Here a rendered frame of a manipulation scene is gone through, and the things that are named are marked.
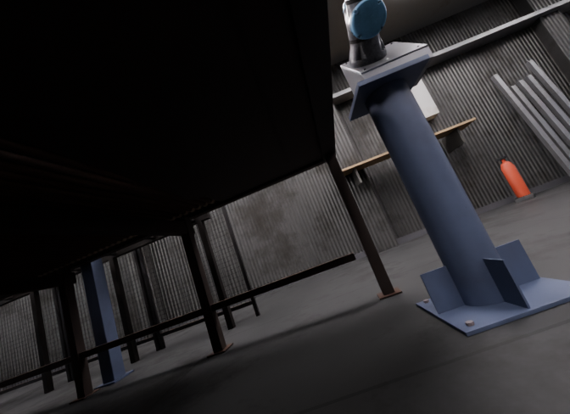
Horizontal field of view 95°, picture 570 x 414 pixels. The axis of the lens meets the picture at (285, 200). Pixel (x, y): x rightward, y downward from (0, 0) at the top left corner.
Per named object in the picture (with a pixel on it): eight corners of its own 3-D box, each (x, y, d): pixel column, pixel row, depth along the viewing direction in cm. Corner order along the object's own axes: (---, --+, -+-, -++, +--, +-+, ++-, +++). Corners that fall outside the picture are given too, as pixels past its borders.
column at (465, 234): (505, 274, 107) (410, 97, 125) (604, 289, 70) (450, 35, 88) (416, 306, 109) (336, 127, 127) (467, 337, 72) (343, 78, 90)
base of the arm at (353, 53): (375, 52, 117) (371, 27, 111) (393, 53, 104) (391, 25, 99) (344, 66, 117) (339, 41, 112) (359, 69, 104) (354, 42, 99)
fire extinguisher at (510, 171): (528, 197, 343) (504, 157, 356) (545, 193, 317) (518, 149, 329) (508, 204, 345) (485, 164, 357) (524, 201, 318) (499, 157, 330)
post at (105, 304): (134, 371, 192) (75, 97, 241) (114, 383, 176) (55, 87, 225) (114, 377, 195) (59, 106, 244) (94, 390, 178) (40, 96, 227)
